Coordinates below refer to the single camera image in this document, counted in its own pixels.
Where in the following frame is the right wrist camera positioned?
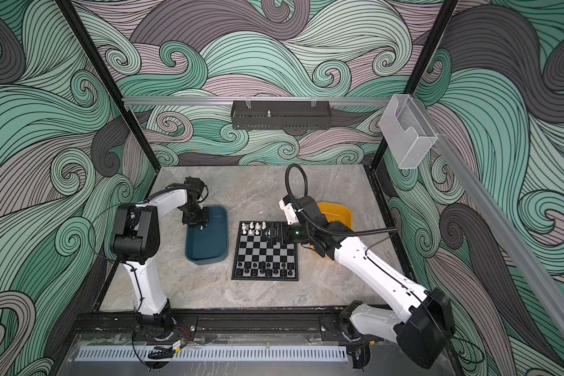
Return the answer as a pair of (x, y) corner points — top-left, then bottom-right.
(279, 195), (299, 225)

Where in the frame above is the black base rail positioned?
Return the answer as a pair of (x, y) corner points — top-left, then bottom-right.
(74, 307), (447, 344)

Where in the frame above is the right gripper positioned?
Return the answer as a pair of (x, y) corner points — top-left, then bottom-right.
(262, 220), (317, 244)

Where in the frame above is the white slotted cable duct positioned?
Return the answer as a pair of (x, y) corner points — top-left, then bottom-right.
(74, 346), (349, 363)

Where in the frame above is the black chess pieces group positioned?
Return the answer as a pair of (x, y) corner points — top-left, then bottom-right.
(233, 261), (298, 279)

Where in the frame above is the clear plastic wall box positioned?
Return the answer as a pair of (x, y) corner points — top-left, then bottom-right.
(379, 94), (438, 170)

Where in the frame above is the black perforated wall shelf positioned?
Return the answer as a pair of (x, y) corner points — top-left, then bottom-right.
(230, 101), (332, 131)

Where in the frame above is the teal plastic bin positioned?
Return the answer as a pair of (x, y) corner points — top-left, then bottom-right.
(185, 206), (229, 265)

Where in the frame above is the black white chessboard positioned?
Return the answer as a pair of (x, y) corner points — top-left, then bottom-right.
(231, 221), (299, 281)

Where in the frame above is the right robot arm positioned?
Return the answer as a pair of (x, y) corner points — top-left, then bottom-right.
(269, 221), (454, 369)

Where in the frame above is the aluminium wall rail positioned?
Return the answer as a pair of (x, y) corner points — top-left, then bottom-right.
(122, 96), (390, 107)

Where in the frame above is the yellow plastic tray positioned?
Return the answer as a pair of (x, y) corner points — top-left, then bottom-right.
(311, 202), (353, 260)

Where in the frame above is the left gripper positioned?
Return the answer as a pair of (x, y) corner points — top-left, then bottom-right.
(182, 204), (209, 227)

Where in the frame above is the white chess pieces group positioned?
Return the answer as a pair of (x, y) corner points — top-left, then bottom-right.
(240, 221), (269, 236)

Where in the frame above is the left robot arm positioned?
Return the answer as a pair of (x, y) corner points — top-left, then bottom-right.
(110, 177), (209, 337)

